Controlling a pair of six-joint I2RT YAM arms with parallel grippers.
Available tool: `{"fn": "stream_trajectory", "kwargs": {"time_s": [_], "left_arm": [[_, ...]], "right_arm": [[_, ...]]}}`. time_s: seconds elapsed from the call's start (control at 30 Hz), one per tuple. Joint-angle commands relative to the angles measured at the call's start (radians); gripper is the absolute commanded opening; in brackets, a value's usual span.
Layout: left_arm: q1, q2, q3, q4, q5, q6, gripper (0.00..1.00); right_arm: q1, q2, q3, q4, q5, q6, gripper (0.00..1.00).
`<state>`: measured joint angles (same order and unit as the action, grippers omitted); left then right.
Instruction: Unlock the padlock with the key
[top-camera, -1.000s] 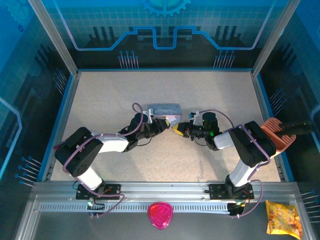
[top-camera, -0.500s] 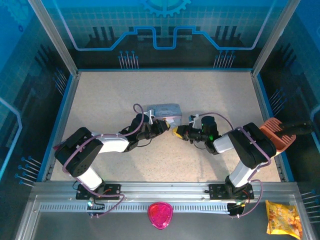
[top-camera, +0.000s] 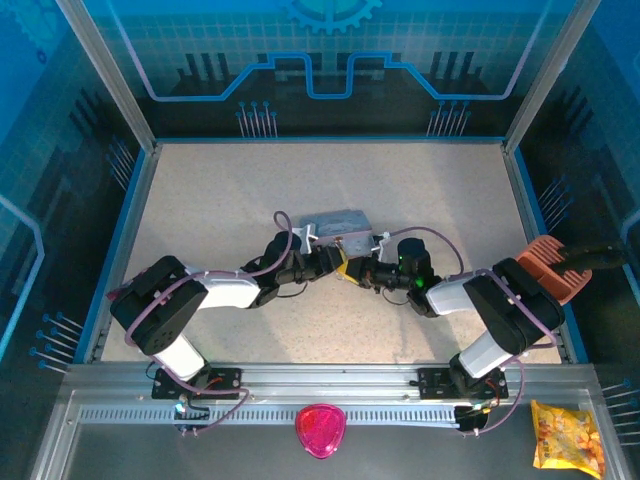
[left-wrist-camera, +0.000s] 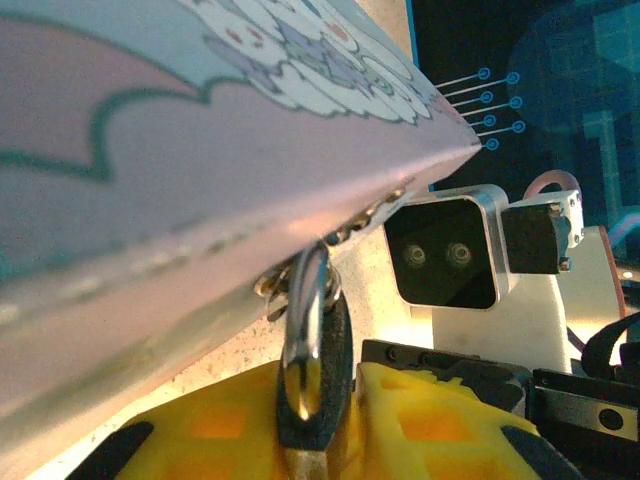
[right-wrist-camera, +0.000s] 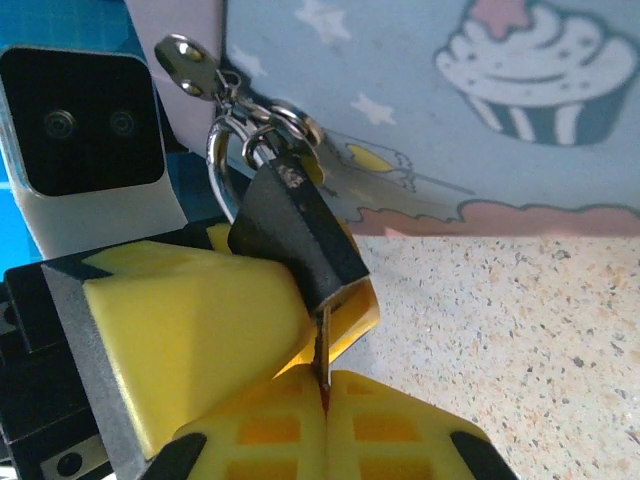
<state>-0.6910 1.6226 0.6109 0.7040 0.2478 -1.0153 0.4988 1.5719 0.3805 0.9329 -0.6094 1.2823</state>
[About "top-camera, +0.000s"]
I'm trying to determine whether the aluminium frame post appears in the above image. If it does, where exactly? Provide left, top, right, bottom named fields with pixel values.
left=54, top=0, right=160, bottom=152
left=503, top=0, right=602, bottom=152

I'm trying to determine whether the aluminium mounting rail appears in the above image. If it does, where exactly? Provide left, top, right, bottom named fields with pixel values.
left=64, top=363, right=596, bottom=397

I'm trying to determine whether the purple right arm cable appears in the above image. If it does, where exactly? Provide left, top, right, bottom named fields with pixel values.
left=382, top=225, right=559, bottom=439

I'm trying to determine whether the small controller board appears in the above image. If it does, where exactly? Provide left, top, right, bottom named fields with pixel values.
left=172, top=399, right=211, bottom=432
left=454, top=402, right=494, bottom=434

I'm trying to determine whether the slotted grey cable duct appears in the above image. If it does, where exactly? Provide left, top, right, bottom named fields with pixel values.
left=79, top=405, right=464, bottom=427

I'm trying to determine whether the yellow snack bag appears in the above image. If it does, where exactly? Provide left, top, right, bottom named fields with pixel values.
left=529, top=399, right=607, bottom=480

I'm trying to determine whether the black utensil handle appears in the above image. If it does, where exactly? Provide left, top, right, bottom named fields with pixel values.
left=549, top=239, right=627, bottom=277

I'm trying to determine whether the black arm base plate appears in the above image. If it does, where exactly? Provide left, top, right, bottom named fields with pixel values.
left=152, top=367, right=244, bottom=401
left=417, top=367, right=509, bottom=401

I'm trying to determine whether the pink heart shaped container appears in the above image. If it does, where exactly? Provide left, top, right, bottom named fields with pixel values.
left=294, top=402, right=347, bottom=461

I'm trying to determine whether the cream utensil holder terracotta top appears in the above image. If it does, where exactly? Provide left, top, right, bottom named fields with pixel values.
left=514, top=235, right=594, bottom=307

